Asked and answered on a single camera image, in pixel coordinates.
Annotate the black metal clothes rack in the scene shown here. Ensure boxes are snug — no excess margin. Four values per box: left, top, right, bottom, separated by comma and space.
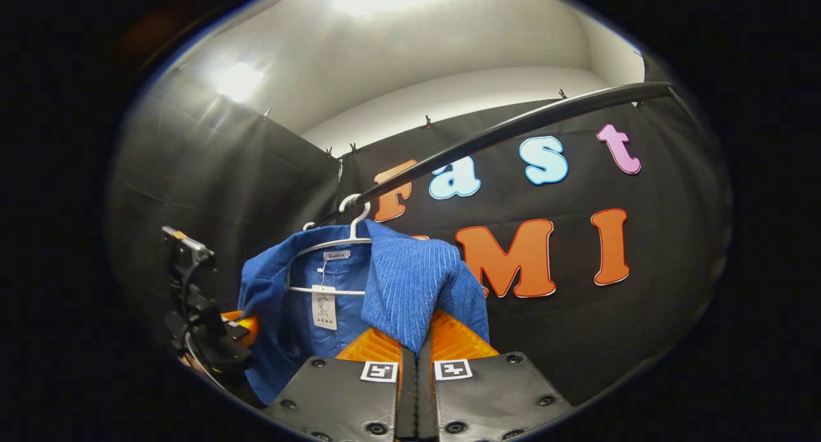
314, 81, 706, 228

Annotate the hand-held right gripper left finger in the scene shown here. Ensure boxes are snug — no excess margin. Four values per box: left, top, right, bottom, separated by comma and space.
264, 327, 418, 442

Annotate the black backdrop cloth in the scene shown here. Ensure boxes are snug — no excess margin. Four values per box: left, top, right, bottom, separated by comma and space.
337, 92, 732, 407

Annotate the blue corduroy jacket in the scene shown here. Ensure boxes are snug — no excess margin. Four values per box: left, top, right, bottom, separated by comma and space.
237, 219, 491, 405

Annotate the plain black cloth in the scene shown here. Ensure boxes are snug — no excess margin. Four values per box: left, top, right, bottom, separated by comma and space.
106, 89, 344, 340

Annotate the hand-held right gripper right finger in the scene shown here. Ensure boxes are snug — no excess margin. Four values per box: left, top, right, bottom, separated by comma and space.
417, 309, 574, 442

